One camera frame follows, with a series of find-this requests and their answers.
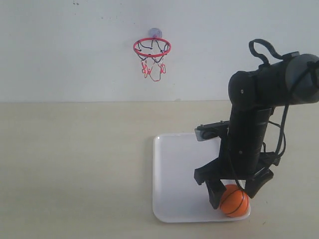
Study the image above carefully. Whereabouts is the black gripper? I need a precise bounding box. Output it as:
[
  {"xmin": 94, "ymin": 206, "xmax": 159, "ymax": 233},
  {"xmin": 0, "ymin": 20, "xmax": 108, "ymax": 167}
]
[{"xmin": 194, "ymin": 108, "xmax": 274, "ymax": 209}]

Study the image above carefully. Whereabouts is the small orange basketball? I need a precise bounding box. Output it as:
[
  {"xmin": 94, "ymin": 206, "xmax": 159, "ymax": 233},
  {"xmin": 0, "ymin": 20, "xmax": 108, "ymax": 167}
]
[{"xmin": 219, "ymin": 184, "xmax": 249, "ymax": 218}]

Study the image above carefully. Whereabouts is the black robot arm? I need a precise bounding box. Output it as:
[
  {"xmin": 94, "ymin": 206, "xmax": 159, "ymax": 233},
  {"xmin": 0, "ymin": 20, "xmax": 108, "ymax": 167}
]
[{"xmin": 194, "ymin": 53, "xmax": 319, "ymax": 209}]

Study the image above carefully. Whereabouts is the red mini basketball hoop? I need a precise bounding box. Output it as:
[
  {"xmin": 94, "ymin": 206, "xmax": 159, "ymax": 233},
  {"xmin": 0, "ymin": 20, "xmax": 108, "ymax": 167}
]
[{"xmin": 133, "ymin": 37, "xmax": 171, "ymax": 82}]

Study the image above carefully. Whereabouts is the white rectangular plastic tray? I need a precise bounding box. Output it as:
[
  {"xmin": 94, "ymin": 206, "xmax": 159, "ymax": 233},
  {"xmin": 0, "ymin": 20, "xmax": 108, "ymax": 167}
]
[{"xmin": 153, "ymin": 133, "xmax": 251, "ymax": 223}]

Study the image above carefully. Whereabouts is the black cable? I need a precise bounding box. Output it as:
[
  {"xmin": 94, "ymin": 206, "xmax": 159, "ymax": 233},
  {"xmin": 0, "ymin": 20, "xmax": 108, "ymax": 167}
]
[{"xmin": 248, "ymin": 38, "xmax": 319, "ymax": 160}]

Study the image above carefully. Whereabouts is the clear suction cup mount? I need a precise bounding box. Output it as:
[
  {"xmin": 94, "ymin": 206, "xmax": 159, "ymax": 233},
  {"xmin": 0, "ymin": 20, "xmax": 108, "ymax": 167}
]
[{"xmin": 148, "ymin": 28, "xmax": 162, "ymax": 38}]

